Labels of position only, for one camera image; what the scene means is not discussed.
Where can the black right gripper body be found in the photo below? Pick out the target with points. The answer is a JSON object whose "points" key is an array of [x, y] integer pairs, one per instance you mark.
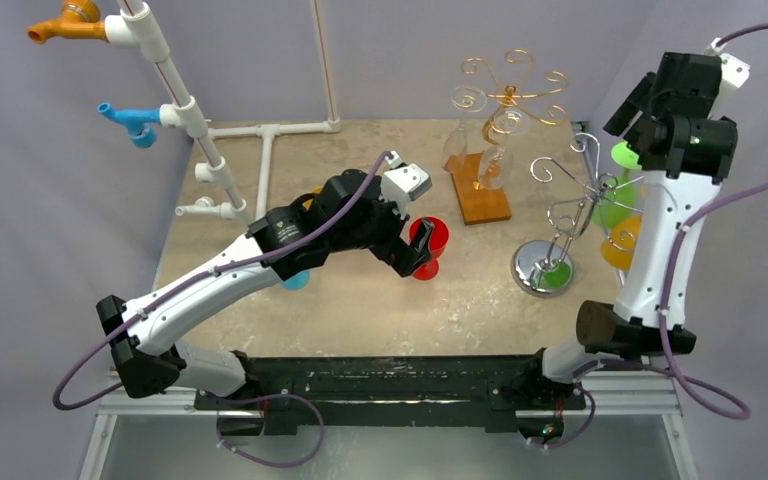
{"points": [[627, 105]]}

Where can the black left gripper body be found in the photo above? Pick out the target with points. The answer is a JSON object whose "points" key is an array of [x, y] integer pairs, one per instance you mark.
{"points": [[381, 234]]}

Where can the red wine glass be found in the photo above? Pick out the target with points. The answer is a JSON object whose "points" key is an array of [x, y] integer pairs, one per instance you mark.
{"points": [[437, 244]]}

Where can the blue wine glass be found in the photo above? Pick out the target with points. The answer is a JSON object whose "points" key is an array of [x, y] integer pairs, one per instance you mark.
{"points": [[297, 281]]}

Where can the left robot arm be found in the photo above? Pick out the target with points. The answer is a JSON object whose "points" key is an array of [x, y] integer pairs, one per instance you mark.
{"points": [[147, 348]]}

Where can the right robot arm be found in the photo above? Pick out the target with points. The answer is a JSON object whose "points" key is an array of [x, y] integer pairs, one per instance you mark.
{"points": [[685, 151]]}

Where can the wooden rack base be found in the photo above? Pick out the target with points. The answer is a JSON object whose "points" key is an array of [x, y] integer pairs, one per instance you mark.
{"points": [[477, 204]]}

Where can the green wine glass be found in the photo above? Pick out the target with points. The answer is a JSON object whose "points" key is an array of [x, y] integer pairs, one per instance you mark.
{"points": [[619, 202]]}

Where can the clear wine glass right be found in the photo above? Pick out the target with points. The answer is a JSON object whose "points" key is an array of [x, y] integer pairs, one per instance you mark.
{"points": [[497, 160]]}

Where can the clear wine glass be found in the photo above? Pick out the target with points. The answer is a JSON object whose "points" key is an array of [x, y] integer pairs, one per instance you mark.
{"points": [[497, 160], [466, 99]]}

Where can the orange wine glass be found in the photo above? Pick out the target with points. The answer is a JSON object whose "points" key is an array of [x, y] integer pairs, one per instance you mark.
{"points": [[618, 248]]}

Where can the clear wine glass left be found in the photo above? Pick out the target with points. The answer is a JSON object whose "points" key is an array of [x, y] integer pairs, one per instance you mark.
{"points": [[466, 99]]}

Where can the blue faucet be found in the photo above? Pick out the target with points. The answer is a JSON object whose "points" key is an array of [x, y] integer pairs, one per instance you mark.
{"points": [[138, 123]]}

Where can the orange faucet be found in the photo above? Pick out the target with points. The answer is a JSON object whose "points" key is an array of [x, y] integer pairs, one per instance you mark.
{"points": [[78, 19]]}

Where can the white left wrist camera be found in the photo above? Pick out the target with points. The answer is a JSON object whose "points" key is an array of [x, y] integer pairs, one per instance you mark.
{"points": [[403, 183]]}

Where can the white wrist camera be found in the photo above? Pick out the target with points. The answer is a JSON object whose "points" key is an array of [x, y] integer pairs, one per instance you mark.
{"points": [[403, 183], [734, 71]]}

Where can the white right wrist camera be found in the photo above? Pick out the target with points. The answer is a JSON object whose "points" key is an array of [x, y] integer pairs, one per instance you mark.
{"points": [[734, 71]]}

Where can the chrome wire glass rack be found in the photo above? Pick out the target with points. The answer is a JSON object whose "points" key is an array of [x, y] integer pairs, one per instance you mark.
{"points": [[544, 268]]}

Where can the gold wire glass rack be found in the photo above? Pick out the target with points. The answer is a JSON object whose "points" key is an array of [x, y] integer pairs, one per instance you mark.
{"points": [[511, 96]]}

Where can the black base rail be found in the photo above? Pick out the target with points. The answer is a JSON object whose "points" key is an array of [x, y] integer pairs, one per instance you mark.
{"points": [[497, 393]]}

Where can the white PVC pipe frame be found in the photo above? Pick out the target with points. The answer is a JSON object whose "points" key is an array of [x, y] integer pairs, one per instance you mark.
{"points": [[135, 26]]}

